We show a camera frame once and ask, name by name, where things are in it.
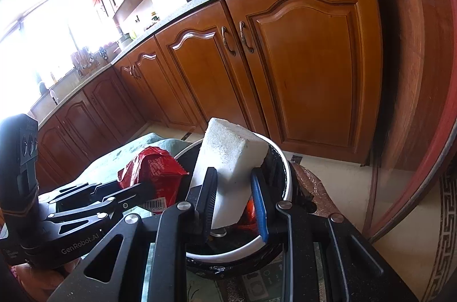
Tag red milk carton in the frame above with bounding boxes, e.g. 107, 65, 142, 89
118, 147, 188, 214

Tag white styrofoam block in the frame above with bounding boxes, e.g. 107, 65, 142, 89
191, 118, 269, 229

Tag red orange snack bag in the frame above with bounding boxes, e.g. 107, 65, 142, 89
235, 198, 258, 233

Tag white rimmed trash bin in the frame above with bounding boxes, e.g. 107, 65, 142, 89
187, 134, 296, 279

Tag person left hand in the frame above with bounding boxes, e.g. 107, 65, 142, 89
11, 263, 65, 301

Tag teal floral tablecloth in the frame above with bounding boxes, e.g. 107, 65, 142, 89
36, 133, 191, 194

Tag knife and utensil rack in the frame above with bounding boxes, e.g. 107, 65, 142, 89
71, 47, 109, 78

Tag lower wooden cabinets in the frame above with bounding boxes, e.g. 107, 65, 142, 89
36, 0, 383, 191

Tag wooden door frame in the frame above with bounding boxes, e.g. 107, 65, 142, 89
362, 0, 456, 241

